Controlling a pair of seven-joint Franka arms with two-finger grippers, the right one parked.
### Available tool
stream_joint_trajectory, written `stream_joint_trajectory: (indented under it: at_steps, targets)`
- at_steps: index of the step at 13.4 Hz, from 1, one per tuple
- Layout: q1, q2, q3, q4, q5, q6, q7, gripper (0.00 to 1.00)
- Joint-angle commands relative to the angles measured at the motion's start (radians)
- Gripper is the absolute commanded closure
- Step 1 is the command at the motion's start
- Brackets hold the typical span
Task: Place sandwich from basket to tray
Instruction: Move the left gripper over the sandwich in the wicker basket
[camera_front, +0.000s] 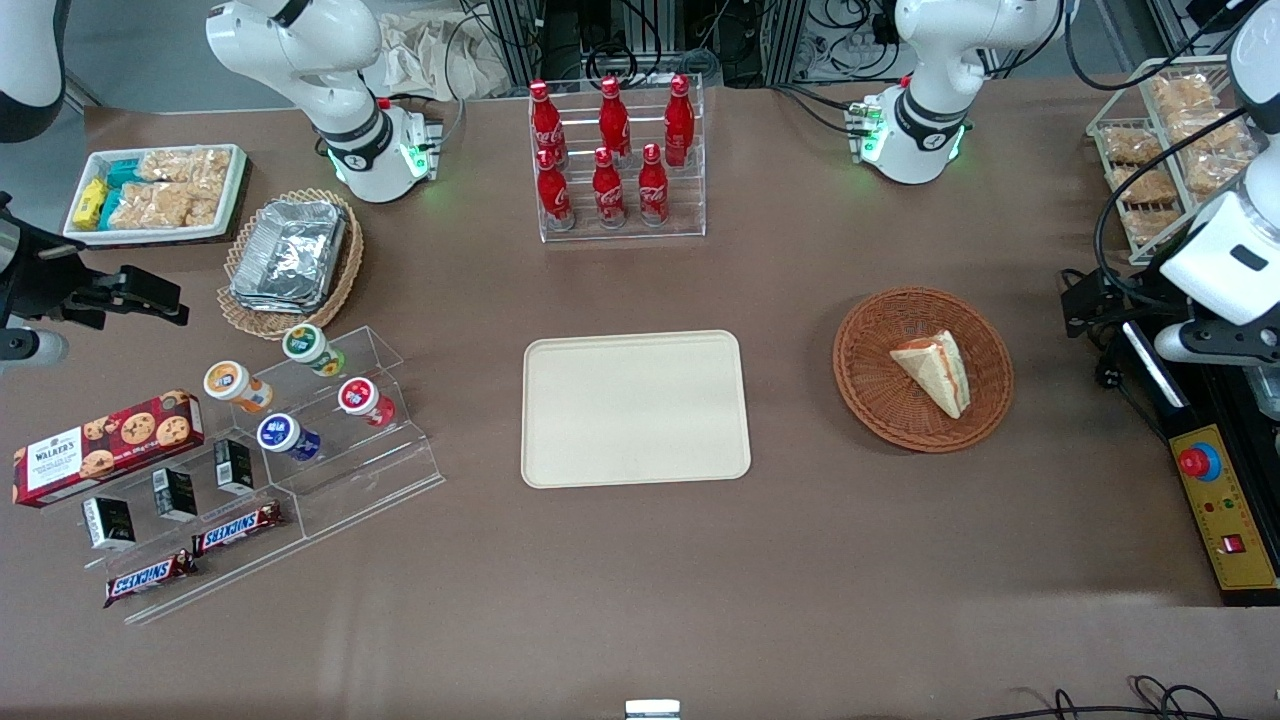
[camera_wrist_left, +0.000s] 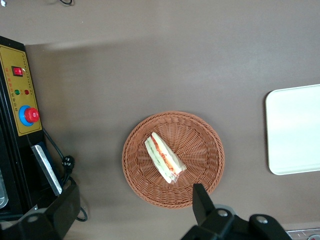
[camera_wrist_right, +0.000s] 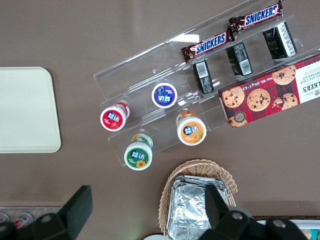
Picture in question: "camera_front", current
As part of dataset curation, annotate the white rectangular snack tray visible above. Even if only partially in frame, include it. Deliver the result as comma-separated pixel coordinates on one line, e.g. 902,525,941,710
62,143,249,248

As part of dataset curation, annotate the red cola bottle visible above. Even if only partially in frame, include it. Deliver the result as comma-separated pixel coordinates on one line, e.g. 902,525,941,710
528,80,567,166
536,148,575,233
638,143,671,228
591,147,627,230
664,74,696,168
598,76,632,161

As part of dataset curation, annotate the triangular wrapped sandwich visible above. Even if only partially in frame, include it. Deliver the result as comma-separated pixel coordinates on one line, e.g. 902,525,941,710
889,330,972,420

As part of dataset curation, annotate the clear acrylic stepped display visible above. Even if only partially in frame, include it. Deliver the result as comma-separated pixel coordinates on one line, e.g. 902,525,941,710
44,324,447,627

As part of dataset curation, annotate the stack of foil trays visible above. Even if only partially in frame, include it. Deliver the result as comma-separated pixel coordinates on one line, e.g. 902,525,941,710
229,199,349,314

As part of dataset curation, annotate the beige plastic tray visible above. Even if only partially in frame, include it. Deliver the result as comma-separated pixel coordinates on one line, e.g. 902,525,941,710
521,330,752,490

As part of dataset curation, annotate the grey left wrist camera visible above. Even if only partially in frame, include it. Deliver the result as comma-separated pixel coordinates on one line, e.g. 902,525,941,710
1154,320,1280,367

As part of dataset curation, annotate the yellow snack packet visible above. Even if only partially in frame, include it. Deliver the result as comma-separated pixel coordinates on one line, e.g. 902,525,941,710
72,178,110,232

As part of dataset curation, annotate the black cable with plug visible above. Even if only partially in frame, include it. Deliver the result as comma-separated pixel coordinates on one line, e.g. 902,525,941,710
1093,358,1173,446

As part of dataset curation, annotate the red lid gum cup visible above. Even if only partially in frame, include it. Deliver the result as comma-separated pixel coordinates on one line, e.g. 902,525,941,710
337,376,397,429

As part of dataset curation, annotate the snickers chocolate bar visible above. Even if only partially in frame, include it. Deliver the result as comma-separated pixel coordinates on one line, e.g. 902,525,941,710
103,549,199,610
191,499,286,559

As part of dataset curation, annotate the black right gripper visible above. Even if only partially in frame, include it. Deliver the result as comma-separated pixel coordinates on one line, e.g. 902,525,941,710
0,195,190,331

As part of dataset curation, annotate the black looped floor cable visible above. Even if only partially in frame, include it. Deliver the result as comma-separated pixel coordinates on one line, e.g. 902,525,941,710
975,674,1256,720

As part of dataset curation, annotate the clear acrylic bottle rack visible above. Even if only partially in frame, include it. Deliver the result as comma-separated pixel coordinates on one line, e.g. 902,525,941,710
529,74,707,244

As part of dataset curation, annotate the black yellow emergency stop box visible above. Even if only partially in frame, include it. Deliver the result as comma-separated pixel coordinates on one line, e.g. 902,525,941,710
1118,320,1280,609

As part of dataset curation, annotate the red tartan cookie box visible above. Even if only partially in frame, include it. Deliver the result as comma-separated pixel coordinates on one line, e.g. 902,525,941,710
11,389,207,509

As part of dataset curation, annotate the light oval wicker basket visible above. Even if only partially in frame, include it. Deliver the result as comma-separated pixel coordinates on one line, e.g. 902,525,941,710
217,187,365,342

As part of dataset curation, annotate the clear rice cracker packet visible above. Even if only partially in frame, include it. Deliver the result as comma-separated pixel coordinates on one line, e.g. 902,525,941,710
192,148,234,227
108,182,193,231
138,149,203,187

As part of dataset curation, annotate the crumpled beige plastic sheet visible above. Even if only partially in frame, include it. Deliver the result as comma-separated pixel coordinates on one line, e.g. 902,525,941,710
364,8,513,102

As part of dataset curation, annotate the small black carton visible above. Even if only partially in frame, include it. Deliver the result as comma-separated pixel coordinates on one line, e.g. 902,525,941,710
152,467,199,524
81,496,137,553
215,440,257,497

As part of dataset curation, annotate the black overhead cable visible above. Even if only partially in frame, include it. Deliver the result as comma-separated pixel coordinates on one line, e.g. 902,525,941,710
1063,0,1256,94

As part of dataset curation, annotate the orange lid gum cup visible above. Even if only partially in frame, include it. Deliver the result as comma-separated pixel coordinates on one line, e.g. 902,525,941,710
203,360,274,415

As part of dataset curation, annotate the blue lid gum cup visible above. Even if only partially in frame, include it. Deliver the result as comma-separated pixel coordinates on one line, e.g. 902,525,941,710
257,412,323,463

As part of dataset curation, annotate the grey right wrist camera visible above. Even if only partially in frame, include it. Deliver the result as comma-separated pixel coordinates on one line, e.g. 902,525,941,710
0,328,70,367

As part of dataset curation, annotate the aluminium profile frame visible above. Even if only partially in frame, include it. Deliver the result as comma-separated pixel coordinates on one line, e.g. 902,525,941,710
484,0,813,90

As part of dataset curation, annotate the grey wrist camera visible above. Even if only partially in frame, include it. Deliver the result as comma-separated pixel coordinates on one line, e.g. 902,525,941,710
0,328,70,367
1154,320,1280,367

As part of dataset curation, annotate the clear brown snack packet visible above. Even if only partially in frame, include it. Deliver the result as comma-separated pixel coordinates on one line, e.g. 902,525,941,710
1114,166,1179,207
1124,206,1187,251
1184,155,1251,197
1180,112,1259,159
1100,124,1165,167
1148,72,1223,119

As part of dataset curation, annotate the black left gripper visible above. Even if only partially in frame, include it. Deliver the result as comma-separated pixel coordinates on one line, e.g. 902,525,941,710
1061,266,1207,341

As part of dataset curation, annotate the white wire basket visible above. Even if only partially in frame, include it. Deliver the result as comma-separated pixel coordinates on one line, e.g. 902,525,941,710
1086,54,1267,267

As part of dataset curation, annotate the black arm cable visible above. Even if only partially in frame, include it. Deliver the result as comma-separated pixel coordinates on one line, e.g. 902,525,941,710
1093,104,1257,303

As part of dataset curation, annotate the green lid gum cup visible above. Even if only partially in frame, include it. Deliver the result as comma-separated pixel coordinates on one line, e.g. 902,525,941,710
281,323,347,379

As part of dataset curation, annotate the brown round wicker basket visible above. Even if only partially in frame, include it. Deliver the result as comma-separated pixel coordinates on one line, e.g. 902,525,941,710
832,287,1015,455

